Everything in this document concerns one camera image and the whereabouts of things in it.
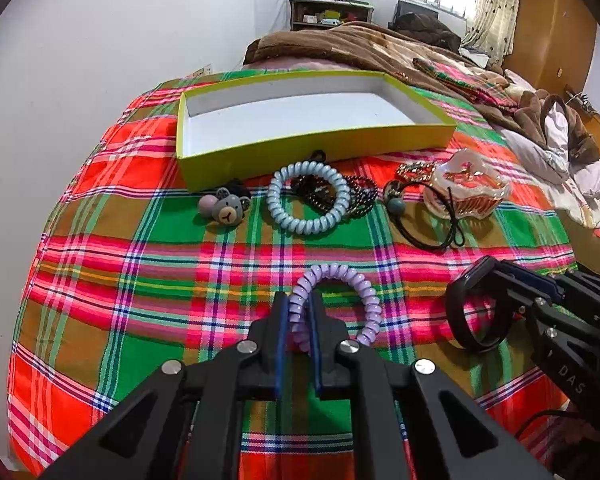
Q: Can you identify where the grey bear hair tie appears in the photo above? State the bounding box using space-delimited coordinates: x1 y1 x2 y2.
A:
197 178 254 226

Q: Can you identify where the brown fleece blanket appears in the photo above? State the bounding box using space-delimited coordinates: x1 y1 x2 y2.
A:
242 20 600 166

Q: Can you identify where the translucent pink hair claw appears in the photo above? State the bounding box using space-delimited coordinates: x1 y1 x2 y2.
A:
422 148 512 220

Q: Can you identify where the dark beaded bracelet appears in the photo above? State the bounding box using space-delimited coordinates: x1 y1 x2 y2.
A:
290 173 380 220

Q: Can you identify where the colourful plaid blanket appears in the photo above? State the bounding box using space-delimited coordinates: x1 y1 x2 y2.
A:
7 77 576 474

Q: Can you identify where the yellow-green cardboard box tray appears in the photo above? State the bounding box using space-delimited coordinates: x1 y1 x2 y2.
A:
175 70 456 193

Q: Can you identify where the wooden shelf with clutter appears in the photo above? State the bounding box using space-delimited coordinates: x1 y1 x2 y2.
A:
288 0 375 32

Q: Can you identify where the white pink bedding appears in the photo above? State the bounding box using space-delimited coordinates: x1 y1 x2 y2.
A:
494 70 600 237

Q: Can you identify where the purple spiral hair tie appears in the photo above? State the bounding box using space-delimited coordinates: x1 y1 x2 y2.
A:
287 262 384 354

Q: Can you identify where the light blue spiral hair tie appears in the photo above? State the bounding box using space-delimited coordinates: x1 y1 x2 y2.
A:
265 159 352 236

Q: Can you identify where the patterned curtain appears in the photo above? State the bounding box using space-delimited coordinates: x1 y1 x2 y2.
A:
462 0 519 66

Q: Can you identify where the gold rhinestone brooch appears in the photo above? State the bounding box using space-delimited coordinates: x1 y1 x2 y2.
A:
396 160 436 184

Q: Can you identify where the folded plaid cloth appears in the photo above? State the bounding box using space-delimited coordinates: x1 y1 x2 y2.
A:
413 58 518 112

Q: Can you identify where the black hair tie with beads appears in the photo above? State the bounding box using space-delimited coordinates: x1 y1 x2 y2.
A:
382 179 467 252

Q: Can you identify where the dark jacket on chair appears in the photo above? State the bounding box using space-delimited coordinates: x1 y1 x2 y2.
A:
388 0 460 53

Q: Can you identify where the black fitness band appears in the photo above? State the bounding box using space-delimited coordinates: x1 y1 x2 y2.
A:
445 256 514 354

